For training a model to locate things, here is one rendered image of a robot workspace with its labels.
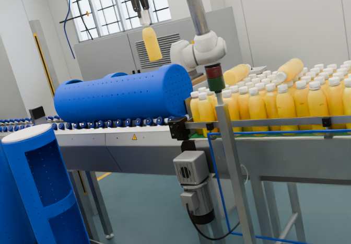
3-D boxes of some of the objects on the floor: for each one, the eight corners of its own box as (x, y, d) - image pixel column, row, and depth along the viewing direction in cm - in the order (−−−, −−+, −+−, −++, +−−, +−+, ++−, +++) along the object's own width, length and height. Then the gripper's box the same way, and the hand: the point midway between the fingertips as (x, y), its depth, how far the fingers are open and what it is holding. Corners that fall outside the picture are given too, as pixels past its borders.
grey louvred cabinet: (129, 134, 566) (102, 37, 533) (257, 138, 422) (232, 6, 389) (101, 148, 528) (70, 45, 495) (232, 158, 384) (201, 13, 350)
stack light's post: (267, 331, 175) (218, 103, 149) (276, 334, 172) (227, 102, 147) (264, 338, 171) (213, 106, 146) (272, 340, 169) (223, 105, 144)
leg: (222, 256, 236) (200, 163, 221) (230, 257, 232) (209, 163, 218) (218, 262, 231) (195, 167, 217) (226, 263, 228) (204, 167, 213)
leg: (109, 234, 293) (86, 160, 279) (115, 235, 290) (92, 160, 275) (104, 239, 289) (81, 163, 274) (110, 240, 285) (86, 163, 271)
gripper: (138, -22, 202) (149, 23, 208) (117, -20, 189) (130, 27, 195) (149, -25, 198) (160, 20, 203) (128, -24, 185) (141, 25, 190)
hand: (143, 18), depth 198 cm, fingers closed on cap, 4 cm apart
